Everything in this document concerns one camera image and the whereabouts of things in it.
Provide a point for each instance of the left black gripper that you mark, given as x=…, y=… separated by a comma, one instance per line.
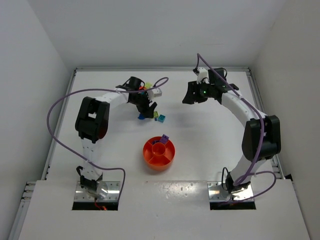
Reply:
x=144, y=104

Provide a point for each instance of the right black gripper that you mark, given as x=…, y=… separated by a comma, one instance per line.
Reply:
x=196, y=92

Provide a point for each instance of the lime green lego brick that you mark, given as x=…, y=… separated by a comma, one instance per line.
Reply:
x=148, y=85
x=155, y=115

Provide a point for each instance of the purple lego brick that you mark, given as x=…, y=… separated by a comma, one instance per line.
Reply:
x=164, y=139

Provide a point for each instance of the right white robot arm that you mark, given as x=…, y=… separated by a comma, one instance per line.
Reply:
x=261, y=137

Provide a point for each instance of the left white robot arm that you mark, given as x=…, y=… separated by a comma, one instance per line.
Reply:
x=92, y=124

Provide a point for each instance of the blue round lego piece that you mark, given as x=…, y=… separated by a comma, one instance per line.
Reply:
x=141, y=117

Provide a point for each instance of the teal square lego brick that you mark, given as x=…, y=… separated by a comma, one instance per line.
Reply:
x=161, y=118

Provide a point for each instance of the orange round divided container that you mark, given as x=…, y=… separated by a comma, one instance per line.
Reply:
x=158, y=157

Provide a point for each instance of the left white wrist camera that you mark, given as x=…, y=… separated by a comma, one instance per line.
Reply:
x=154, y=93

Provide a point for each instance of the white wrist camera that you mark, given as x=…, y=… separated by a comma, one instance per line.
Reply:
x=154, y=93
x=202, y=74

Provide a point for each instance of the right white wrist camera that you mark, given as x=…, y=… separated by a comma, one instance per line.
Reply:
x=202, y=74

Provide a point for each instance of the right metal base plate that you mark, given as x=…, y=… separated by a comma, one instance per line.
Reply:
x=217, y=194

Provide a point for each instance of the metal base plate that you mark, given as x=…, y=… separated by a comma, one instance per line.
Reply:
x=217, y=194
x=107, y=191

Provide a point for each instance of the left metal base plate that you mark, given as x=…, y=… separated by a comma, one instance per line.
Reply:
x=107, y=191

